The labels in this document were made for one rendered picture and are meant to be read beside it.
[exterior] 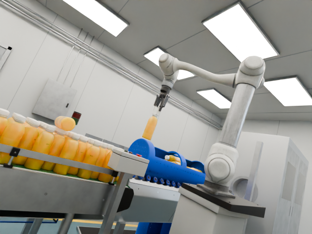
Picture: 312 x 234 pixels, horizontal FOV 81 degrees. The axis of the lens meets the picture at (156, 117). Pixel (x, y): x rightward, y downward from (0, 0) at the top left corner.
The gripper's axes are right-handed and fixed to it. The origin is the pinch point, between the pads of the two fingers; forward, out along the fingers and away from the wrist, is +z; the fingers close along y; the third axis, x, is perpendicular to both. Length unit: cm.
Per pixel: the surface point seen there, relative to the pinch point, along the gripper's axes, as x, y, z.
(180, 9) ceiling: -47, 102, -192
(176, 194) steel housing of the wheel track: -51, -4, 55
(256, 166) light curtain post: -145, -25, 1
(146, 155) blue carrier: -4.3, -2.3, 34.2
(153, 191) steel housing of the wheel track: -22, -4, 57
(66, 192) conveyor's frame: 45, -15, 64
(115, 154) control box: 31, -20, 39
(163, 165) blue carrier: -21.9, -5.4, 36.7
